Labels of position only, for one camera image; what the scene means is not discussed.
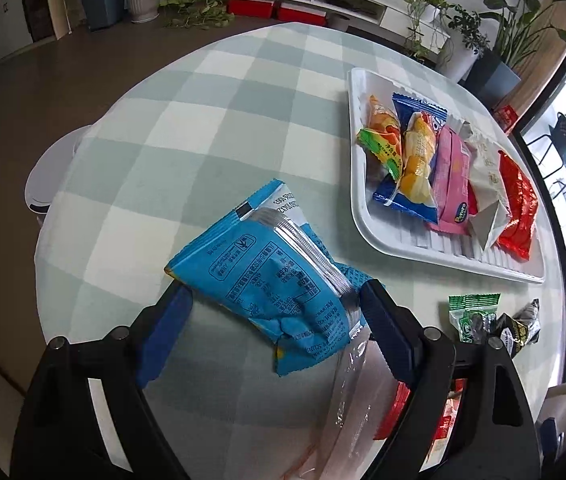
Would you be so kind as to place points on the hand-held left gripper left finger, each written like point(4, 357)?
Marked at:
point(160, 340)

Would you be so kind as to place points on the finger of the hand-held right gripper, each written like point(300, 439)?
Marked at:
point(550, 437)

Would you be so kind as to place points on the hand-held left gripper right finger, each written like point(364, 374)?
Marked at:
point(393, 335)

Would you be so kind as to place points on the white plastic tray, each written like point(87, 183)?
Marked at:
point(363, 210)

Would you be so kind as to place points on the light blue snack packet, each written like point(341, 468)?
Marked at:
point(273, 270)

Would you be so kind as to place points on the pink snack packet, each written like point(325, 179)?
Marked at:
point(453, 180)

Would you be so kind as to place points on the dark blue snack packet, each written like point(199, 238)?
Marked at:
point(415, 160)

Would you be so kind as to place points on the orange snack packet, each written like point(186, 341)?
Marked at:
point(385, 130)

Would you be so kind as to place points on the red-edged clear packet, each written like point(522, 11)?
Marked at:
point(353, 400)

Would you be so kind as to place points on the green snack packet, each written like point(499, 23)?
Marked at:
point(470, 317)

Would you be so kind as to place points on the red and white snack packet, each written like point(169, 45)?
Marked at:
point(447, 420)

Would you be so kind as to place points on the black snack packet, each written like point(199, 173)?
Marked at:
point(518, 332)

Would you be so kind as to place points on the white round stool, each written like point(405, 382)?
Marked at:
point(50, 175)

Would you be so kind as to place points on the red paper bag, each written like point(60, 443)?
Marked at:
point(505, 119)

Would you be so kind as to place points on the black balcony chair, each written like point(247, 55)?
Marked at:
point(563, 135)

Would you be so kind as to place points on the dark blue square planter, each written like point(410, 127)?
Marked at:
point(493, 77)

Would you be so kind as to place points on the white tall planter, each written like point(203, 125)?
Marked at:
point(455, 62)

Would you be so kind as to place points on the bushy green plant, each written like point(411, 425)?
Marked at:
point(468, 27)

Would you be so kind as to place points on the small grey pot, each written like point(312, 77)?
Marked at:
point(338, 22)

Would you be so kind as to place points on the large broad-leaf plant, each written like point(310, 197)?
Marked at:
point(518, 25)

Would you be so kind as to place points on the trailing vine plant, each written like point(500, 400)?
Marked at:
point(425, 0)

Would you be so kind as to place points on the blue-grey square planter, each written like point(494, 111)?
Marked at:
point(102, 2)

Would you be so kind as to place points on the dark tall cabinet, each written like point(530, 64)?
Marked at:
point(38, 0)

